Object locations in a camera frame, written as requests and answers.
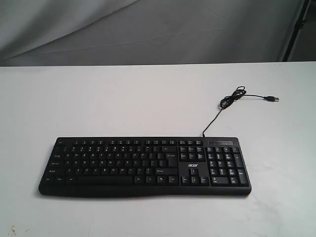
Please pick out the black tripod stand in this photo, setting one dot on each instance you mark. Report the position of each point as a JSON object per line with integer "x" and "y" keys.
{"x": 302, "y": 44}

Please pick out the grey backdrop cloth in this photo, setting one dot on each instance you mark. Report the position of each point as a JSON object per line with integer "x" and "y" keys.
{"x": 144, "y": 32}

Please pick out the black acer keyboard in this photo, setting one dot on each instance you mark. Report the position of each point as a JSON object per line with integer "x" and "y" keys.
{"x": 123, "y": 167}

